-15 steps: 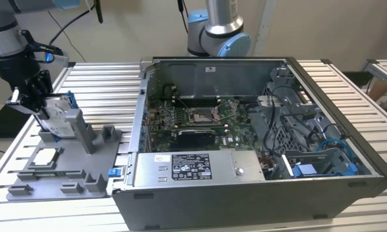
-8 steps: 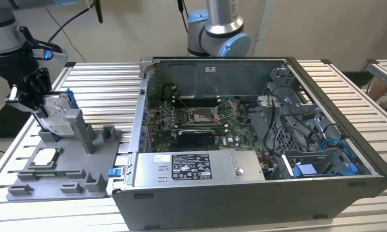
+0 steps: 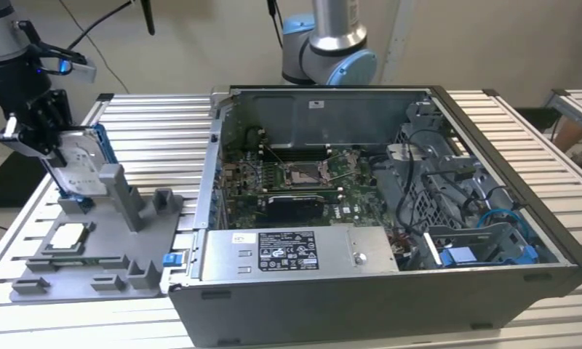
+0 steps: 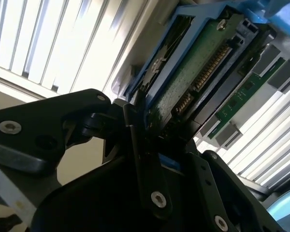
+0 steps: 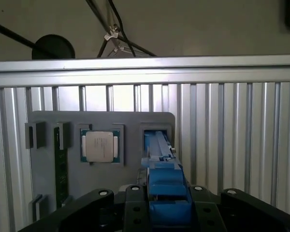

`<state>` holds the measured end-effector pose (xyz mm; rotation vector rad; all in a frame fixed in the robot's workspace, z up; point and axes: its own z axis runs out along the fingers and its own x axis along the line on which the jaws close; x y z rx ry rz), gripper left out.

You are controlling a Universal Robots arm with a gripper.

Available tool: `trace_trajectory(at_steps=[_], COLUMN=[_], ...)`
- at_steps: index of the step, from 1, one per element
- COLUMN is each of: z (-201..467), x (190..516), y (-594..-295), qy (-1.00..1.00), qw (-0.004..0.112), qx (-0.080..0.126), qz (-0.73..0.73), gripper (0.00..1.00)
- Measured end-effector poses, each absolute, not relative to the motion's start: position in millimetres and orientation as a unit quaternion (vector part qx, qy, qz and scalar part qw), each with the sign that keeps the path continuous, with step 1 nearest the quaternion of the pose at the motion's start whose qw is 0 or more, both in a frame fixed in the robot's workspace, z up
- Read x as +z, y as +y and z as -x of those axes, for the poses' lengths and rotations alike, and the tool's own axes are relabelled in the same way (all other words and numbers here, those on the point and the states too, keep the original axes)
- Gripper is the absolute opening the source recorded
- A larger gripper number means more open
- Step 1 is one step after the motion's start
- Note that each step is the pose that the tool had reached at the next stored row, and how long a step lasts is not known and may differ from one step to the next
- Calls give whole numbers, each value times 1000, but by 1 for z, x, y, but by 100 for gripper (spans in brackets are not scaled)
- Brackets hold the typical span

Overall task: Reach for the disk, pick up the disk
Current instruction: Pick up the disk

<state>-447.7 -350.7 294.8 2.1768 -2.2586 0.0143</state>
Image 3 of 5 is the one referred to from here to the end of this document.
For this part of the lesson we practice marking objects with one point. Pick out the green RAM stick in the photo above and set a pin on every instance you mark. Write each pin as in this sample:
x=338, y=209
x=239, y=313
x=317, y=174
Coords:
x=94, y=259

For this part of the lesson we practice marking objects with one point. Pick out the black RAM slot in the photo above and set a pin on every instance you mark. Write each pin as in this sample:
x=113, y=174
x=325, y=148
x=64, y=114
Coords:
x=301, y=149
x=301, y=157

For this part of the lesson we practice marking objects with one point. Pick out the green motherboard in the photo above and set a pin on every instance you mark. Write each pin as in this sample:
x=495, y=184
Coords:
x=354, y=189

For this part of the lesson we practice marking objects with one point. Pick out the hard disk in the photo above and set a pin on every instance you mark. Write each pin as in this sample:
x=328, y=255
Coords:
x=82, y=171

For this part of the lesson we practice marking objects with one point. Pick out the silver CPU chip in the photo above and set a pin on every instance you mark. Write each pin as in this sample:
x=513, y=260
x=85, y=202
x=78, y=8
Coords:
x=68, y=234

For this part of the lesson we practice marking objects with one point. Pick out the black box under table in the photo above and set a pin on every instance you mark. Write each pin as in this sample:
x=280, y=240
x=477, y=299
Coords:
x=536, y=120

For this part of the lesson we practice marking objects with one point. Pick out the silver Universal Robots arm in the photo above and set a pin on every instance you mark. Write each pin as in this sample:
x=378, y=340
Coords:
x=337, y=22

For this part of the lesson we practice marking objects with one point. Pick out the black floor mat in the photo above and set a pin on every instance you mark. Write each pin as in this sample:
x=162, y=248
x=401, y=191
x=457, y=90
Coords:
x=10, y=185

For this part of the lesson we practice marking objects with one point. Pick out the blue case latch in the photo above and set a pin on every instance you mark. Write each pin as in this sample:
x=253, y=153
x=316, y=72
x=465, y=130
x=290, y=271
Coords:
x=171, y=259

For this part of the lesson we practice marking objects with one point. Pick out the grey parts rack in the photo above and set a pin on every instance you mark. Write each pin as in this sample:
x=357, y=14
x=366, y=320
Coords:
x=102, y=232

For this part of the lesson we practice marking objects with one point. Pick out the black open PC case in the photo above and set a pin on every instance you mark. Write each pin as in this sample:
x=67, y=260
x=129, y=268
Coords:
x=321, y=312

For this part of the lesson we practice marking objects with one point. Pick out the silver power supply unit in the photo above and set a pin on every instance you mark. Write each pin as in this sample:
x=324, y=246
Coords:
x=223, y=261

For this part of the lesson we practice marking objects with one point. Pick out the blue disk carrier in bay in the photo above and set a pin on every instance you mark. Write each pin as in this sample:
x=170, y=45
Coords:
x=459, y=254

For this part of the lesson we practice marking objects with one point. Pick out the CPU socket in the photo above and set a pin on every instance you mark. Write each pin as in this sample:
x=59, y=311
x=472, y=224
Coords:
x=304, y=178

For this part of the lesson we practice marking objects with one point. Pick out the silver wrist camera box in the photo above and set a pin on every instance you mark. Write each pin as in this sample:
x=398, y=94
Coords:
x=85, y=71

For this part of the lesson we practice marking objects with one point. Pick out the black vertical rod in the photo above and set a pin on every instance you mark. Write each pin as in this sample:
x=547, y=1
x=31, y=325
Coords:
x=147, y=18

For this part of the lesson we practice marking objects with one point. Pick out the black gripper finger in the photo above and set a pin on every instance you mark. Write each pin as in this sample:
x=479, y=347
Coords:
x=30, y=140
x=51, y=109

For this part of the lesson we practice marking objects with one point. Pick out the metal disk bay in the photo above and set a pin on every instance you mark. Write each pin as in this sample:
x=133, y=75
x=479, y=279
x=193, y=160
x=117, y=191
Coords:
x=495, y=232

